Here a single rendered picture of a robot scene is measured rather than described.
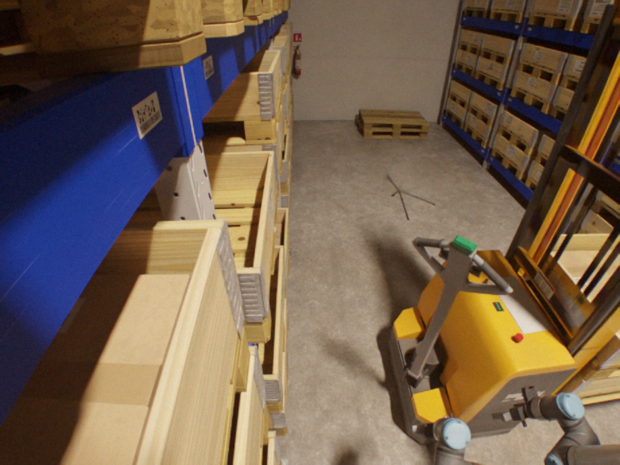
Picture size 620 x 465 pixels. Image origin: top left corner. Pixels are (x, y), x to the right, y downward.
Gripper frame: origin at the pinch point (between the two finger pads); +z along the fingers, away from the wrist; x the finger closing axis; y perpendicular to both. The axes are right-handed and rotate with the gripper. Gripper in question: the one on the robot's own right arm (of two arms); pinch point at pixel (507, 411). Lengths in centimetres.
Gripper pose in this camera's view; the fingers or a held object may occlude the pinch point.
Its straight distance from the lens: 168.5
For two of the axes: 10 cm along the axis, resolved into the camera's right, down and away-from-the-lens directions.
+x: 9.6, -0.7, 2.8
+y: 2.0, 8.6, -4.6
